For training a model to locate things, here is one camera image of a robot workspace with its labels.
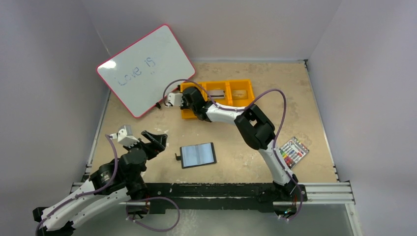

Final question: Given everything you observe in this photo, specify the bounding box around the black leather card holder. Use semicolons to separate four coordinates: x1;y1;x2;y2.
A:
175;143;217;169

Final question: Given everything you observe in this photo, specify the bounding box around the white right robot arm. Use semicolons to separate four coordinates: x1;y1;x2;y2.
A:
180;87;302;200

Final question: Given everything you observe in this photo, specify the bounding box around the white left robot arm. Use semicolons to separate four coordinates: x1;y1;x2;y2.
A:
33;126;168;236

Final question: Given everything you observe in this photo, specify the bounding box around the silver card in tray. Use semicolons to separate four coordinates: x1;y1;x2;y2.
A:
208;89;225;99

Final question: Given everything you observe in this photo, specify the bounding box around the beige card in tray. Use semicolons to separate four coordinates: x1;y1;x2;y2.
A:
232;89;248;100

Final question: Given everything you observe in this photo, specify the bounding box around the pink framed whiteboard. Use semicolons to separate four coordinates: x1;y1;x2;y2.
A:
96;24;196;118

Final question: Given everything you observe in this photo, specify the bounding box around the pack of coloured markers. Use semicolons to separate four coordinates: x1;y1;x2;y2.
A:
279;137;310;169

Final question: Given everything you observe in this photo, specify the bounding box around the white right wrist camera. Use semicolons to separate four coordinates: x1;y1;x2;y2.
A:
164;92;183;107

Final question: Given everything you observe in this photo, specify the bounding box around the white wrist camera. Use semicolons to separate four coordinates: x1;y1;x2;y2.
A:
109;124;139;148
164;92;183;107

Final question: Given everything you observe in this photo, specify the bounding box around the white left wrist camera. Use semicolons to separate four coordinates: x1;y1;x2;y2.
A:
109;124;139;148

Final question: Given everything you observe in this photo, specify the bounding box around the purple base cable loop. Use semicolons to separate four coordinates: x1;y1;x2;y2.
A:
125;196;181;233

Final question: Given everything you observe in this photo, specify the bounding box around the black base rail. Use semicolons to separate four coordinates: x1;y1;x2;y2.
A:
128;183;308;217

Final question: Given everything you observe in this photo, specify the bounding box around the aluminium frame rail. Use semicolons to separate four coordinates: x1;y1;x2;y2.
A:
71;181;357;206

